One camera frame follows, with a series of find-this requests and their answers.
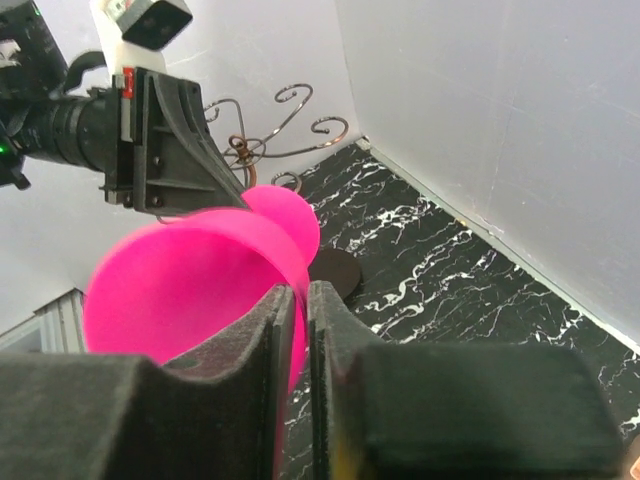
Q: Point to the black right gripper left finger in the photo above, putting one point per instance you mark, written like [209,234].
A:
[214,412]

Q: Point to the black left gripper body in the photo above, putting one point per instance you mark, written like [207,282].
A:
[135,127]

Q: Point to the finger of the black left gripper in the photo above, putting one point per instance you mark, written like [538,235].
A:
[190,172]

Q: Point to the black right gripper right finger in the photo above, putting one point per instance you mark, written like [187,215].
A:
[447,410]

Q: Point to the pink wine glass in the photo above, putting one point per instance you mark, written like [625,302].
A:
[166,288]

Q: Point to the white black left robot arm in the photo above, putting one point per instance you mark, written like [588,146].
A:
[51,110]

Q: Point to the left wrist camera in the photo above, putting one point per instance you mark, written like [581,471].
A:
[133,33]

